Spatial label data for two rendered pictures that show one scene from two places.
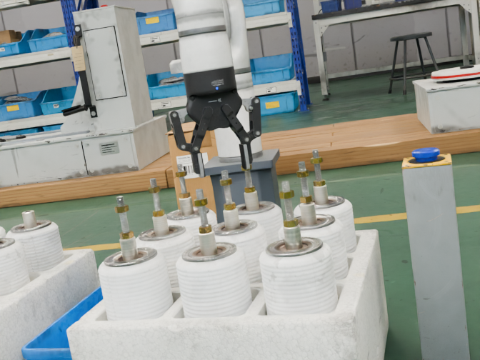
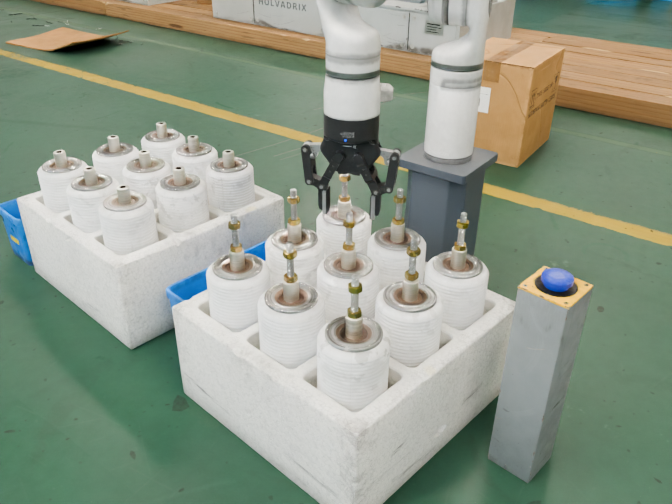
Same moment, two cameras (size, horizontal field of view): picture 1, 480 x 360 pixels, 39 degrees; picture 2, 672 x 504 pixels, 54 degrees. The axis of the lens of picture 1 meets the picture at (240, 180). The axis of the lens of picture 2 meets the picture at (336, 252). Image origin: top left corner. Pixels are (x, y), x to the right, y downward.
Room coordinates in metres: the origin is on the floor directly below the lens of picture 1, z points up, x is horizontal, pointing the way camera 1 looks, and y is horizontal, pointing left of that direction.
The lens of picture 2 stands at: (0.23, -0.33, 0.77)
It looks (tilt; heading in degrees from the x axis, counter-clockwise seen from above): 30 degrees down; 26
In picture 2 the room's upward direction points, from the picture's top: 1 degrees clockwise
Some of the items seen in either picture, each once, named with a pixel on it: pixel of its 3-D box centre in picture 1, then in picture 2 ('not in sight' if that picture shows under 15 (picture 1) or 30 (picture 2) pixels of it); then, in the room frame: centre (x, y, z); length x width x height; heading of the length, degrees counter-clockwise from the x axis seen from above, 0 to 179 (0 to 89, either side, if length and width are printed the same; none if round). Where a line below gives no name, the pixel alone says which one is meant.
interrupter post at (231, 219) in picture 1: (231, 219); (348, 258); (1.00, 0.02, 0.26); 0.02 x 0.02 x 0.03
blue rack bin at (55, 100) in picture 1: (69, 98); not in sight; (6.07, 1.39, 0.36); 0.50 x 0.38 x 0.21; 169
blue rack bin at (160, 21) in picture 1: (160, 21); not in sight; (5.88, 0.47, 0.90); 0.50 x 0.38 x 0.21; 170
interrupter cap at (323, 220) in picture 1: (309, 222); (409, 296); (0.96, -0.09, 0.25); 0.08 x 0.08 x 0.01
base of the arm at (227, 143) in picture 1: (235, 116); (452, 111); (1.38, -0.01, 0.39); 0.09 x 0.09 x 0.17; 80
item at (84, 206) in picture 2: not in sight; (100, 225); (1.05, 0.58, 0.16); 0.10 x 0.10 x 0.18
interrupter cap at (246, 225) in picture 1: (233, 228); (348, 265); (1.00, 0.02, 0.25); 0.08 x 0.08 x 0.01
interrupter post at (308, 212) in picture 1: (308, 214); (410, 289); (0.96, -0.09, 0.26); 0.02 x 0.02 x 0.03
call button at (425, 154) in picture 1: (426, 156); (556, 281); (0.98, -0.28, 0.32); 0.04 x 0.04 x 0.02
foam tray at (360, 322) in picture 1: (248, 327); (346, 349); (1.00, 0.02, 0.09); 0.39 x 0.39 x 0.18; 73
